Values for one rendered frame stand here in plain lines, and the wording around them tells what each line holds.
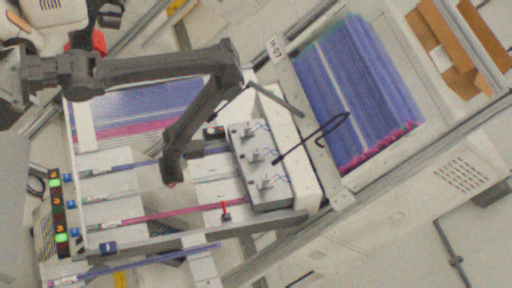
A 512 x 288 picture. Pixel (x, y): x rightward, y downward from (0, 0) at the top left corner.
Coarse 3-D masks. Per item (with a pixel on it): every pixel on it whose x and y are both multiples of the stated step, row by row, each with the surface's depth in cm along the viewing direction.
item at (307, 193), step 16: (256, 96) 241; (272, 112) 233; (288, 112) 233; (272, 128) 228; (288, 128) 228; (288, 144) 224; (288, 160) 220; (304, 160) 220; (304, 176) 216; (304, 192) 213; (320, 192) 212; (304, 208) 217
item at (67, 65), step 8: (56, 56) 158; (64, 56) 158; (72, 56) 160; (80, 56) 160; (56, 64) 159; (64, 64) 158; (72, 64) 159; (80, 64) 159; (88, 64) 161; (64, 72) 157; (72, 72) 158; (80, 72) 159; (88, 72) 160
